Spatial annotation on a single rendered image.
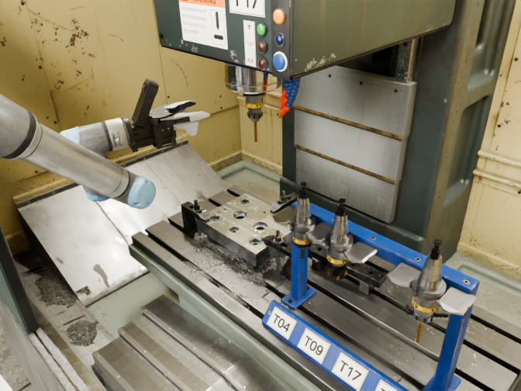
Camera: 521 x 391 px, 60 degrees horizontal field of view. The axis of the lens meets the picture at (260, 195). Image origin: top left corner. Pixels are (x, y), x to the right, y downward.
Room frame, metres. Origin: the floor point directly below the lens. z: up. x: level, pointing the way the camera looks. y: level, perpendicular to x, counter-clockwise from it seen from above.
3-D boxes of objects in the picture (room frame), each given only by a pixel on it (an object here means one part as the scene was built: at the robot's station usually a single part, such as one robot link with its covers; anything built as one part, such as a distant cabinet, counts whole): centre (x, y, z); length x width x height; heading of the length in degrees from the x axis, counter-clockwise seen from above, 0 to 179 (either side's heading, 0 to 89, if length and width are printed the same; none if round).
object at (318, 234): (0.88, -0.14, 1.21); 0.07 x 0.05 x 0.01; 134
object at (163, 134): (1.09, 0.28, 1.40); 0.12 x 0.08 x 0.09; 116
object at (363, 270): (1.08, -0.25, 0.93); 0.26 x 0.05 x 0.06; 49
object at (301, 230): (0.92, -0.10, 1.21); 0.06 x 0.06 x 0.03
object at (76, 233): (1.70, 0.47, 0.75); 0.89 x 0.67 x 0.26; 134
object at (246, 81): (1.22, 0.01, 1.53); 0.16 x 0.16 x 0.12
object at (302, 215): (0.92, -0.10, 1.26); 0.04 x 0.04 x 0.07
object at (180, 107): (1.18, 0.21, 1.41); 0.09 x 0.03 x 0.06; 140
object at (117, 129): (1.06, 0.35, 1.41); 0.08 x 0.05 x 0.08; 26
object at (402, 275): (0.72, -0.29, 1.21); 0.07 x 0.05 x 0.01; 134
